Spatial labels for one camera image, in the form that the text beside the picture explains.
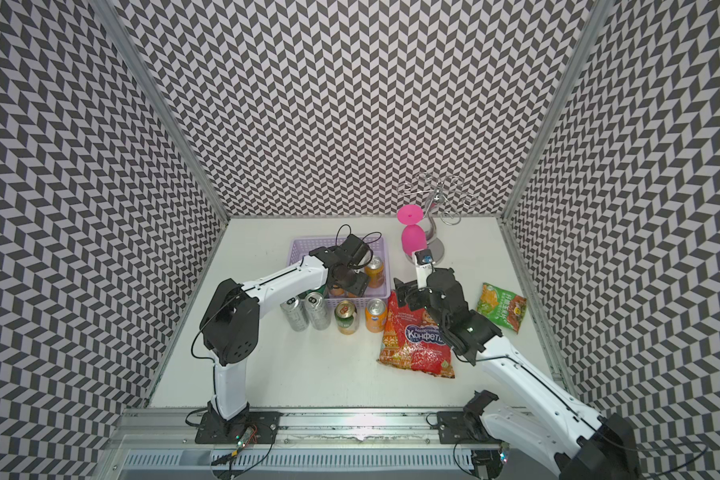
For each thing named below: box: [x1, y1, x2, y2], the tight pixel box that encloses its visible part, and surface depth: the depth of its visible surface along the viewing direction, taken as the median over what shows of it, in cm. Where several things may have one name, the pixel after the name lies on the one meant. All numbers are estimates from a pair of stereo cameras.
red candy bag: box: [376, 290, 455, 378], surface depth 84 cm
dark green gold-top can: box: [334, 300, 357, 335], surface depth 84 cm
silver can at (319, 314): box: [304, 291, 332, 331], surface depth 83 cm
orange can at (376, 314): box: [365, 298, 387, 333], surface depth 85 cm
